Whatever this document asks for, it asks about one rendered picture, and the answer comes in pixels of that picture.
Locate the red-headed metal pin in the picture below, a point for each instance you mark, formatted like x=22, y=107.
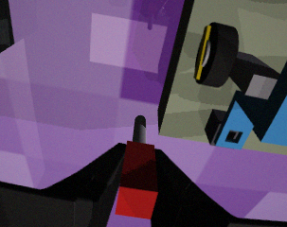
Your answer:
x=138, y=188

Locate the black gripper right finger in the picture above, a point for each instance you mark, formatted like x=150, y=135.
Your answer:
x=181, y=203

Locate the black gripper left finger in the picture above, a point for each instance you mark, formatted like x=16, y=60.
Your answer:
x=84, y=199

